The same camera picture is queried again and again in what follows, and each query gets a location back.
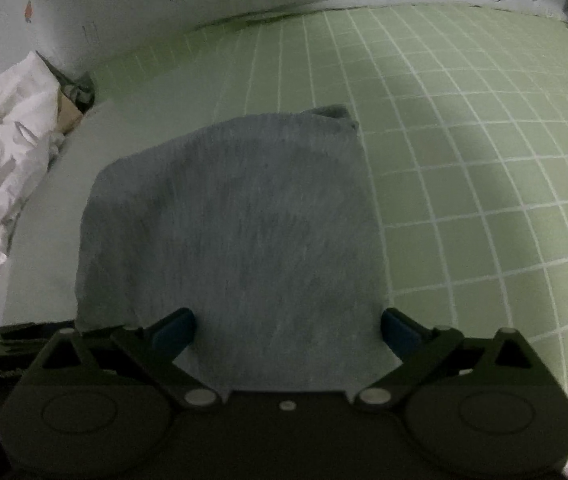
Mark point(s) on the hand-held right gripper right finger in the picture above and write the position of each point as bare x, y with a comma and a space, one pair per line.
403, 332

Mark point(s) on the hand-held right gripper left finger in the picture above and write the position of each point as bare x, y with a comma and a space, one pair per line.
174, 332

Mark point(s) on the grey knit sweater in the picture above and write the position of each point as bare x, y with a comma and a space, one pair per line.
239, 240

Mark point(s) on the pale grey sheet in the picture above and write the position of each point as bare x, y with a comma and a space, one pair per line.
44, 260

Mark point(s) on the green grid bed sheet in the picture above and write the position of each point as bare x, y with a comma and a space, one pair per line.
464, 160

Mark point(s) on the white shirt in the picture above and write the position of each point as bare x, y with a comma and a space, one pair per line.
9, 160

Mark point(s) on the beige cloth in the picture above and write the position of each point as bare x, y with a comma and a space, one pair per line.
69, 115

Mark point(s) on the small grey cloth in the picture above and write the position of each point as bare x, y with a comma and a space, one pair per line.
78, 89

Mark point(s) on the carrot print quilt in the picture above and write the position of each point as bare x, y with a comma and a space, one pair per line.
114, 5

